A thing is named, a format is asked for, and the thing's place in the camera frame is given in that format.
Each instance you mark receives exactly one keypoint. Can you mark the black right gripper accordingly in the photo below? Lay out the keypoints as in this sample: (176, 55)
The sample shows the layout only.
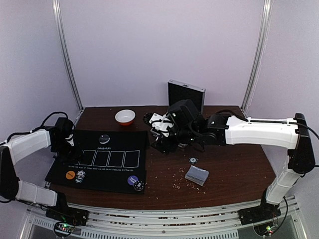
(162, 140)

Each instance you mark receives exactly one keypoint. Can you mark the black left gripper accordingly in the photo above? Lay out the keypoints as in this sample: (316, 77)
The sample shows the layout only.
(61, 156)

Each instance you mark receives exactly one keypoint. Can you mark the poker chip stack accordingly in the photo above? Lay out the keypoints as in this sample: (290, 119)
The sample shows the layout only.
(193, 160)

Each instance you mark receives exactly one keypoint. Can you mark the orange big blind button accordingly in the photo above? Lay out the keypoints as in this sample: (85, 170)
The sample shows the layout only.
(70, 175)

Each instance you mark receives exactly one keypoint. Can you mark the clear acrylic dealer button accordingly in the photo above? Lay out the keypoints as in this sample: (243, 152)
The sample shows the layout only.
(103, 139)

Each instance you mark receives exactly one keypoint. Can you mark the white blue chips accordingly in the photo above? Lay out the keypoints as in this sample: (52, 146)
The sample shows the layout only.
(80, 176)

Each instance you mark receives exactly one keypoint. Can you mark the boxed deck of cards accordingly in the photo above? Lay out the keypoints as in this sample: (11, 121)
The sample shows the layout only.
(197, 175)

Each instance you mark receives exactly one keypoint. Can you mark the black poker chip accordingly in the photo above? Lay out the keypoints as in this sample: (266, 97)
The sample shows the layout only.
(139, 186)

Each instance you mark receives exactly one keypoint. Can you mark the blue small blind button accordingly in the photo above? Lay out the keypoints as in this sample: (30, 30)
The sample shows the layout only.
(132, 180)

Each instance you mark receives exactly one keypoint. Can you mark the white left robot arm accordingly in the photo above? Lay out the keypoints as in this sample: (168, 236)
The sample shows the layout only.
(14, 150)

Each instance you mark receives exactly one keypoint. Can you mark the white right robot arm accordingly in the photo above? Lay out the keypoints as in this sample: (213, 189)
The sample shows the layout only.
(292, 134)

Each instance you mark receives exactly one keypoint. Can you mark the aluminium poker chip case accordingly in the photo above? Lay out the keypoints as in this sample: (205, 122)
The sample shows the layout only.
(187, 92)

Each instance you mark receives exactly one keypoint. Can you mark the black poker table mat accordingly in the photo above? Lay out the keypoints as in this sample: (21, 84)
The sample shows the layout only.
(107, 166)

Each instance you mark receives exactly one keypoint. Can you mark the orange bowl white inside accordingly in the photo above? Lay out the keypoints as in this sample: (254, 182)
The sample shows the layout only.
(125, 117)

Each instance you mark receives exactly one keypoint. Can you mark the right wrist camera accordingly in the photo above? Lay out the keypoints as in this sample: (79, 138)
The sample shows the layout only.
(161, 124)

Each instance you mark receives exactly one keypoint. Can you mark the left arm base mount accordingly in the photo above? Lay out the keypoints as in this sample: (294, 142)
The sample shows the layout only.
(72, 216)

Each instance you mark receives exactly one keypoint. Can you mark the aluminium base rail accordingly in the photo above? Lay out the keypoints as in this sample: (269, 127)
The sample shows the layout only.
(221, 222)

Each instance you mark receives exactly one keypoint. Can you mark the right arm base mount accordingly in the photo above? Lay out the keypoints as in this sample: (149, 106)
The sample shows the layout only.
(257, 214)

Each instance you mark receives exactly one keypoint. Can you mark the left aluminium frame post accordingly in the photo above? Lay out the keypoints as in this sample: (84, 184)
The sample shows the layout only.
(65, 54)

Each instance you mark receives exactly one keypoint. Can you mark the aluminium frame post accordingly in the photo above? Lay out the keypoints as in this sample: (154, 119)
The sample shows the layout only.
(256, 65)
(65, 54)

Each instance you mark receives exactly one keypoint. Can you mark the right aluminium frame post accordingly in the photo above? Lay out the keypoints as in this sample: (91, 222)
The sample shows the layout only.
(256, 65)

